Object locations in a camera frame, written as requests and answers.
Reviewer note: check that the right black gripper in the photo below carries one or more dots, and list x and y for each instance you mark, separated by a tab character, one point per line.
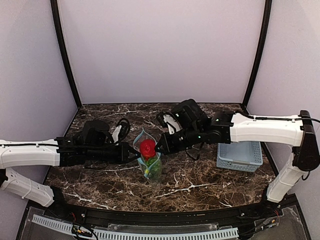
166	143

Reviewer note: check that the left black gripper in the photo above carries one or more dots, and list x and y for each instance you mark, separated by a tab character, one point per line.
125	152

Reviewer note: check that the clear zip top bag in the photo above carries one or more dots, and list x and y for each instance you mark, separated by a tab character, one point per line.
153	180

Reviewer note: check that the green grapes bunch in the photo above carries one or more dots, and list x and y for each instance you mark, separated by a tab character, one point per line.
154	166

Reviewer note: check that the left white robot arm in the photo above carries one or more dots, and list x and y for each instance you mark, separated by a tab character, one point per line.
95	142

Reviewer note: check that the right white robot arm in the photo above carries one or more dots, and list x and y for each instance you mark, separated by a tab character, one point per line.
189	125

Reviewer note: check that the light blue plastic basket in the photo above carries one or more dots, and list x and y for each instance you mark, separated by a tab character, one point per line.
244	156

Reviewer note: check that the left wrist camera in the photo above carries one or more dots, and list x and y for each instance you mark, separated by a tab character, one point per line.
121	130

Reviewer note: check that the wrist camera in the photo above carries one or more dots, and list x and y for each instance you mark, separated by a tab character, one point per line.
121	130
167	120

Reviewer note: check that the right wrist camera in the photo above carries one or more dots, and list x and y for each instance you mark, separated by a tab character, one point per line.
167	120

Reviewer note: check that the black front rail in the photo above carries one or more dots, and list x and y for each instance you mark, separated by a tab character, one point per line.
240	215

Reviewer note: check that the grey slotted cable duct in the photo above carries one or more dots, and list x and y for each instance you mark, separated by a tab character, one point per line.
131	232

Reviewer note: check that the left black frame post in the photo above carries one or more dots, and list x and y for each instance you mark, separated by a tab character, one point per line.
54	4

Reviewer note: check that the black frame post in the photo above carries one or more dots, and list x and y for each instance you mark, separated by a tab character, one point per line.
54	4
259	53

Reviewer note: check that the right black frame post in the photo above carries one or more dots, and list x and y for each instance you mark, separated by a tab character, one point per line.
259	53

